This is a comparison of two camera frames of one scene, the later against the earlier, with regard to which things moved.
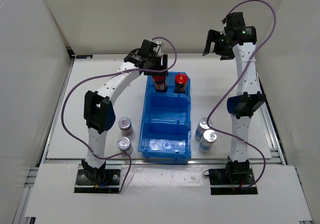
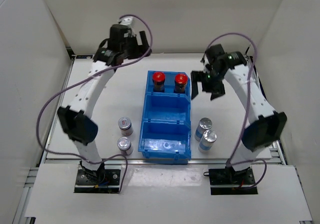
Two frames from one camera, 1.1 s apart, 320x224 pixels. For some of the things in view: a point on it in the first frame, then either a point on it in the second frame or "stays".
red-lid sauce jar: (181, 80) stays
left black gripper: (164, 66) -> (140, 50)
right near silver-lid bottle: (207, 141) stays
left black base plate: (111, 184) stays
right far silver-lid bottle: (203, 126) stays
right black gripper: (213, 36) -> (200, 76)
